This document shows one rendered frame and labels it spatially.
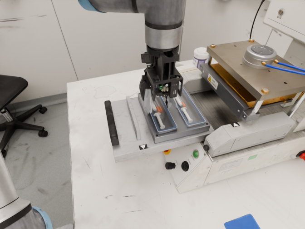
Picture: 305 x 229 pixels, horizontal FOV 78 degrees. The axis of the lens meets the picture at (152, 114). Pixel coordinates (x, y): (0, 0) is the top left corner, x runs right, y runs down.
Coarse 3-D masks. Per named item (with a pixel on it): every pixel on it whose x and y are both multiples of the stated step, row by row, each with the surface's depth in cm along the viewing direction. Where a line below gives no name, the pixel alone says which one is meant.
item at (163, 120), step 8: (160, 96) 60; (152, 104) 58; (160, 104) 58; (152, 112) 55; (160, 112) 55; (168, 112) 55; (160, 120) 53; (168, 120) 53; (160, 128) 50; (168, 128) 50
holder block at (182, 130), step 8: (184, 88) 65; (144, 112) 57; (176, 112) 56; (200, 112) 56; (176, 120) 54; (152, 128) 52; (184, 128) 52; (192, 128) 52; (200, 128) 52; (208, 128) 54; (152, 136) 52; (160, 136) 50; (168, 136) 51; (176, 136) 52; (184, 136) 53
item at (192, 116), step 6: (180, 96) 60; (186, 96) 60; (180, 102) 58; (186, 102) 58; (192, 102) 58; (180, 108) 56; (186, 108) 56; (192, 108) 56; (186, 114) 54; (192, 114) 54; (198, 114) 54; (186, 120) 53; (192, 120) 53; (198, 120) 53; (204, 120) 53
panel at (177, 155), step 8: (192, 144) 60; (200, 144) 57; (168, 152) 71; (176, 152) 67; (184, 152) 63; (192, 152) 59; (200, 152) 57; (168, 160) 70; (176, 160) 66; (184, 160) 62; (192, 160) 59; (200, 160) 56; (176, 168) 66; (192, 168) 59; (176, 176) 65; (184, 176) 61; (176, 184) 64
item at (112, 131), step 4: (108, 100) 58; (104, 104) 57; (108, 104) 57; (108, 108) 56; (108, 112) 54; (112, 112) 55; (108, 116) 53; (112, 116) 53; (108, 120) 52; (112, 120) 52; (108, 124) 51; (112, 124) 51; (108, 128) 50; (112, 128) 50; (112, 132) 49; (116, 132) 49; (112, 136) 48; (116, 136) 49; (112, 140) 49; (116, 140) 50; (112, 144) 50; (116, 144) 51
